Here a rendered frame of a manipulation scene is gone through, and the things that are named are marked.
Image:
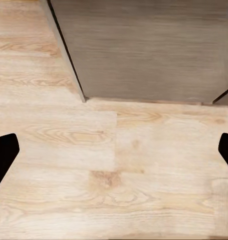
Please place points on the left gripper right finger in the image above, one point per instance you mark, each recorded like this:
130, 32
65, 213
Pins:
223, 146

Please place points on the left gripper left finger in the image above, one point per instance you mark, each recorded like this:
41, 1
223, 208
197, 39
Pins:
9, 149

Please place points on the dishwasher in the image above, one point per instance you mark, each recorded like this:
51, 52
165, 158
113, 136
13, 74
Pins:
162, 50

